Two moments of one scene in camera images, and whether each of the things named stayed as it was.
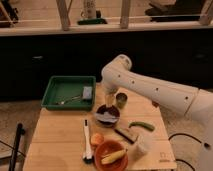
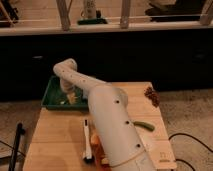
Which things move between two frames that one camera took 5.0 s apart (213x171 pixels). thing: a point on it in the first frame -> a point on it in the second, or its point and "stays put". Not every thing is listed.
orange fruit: x=97 y=138 stays put
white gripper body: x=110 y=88 -> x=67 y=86
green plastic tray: x=70 y=93 stays put
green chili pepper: x=141 y=124 stays put
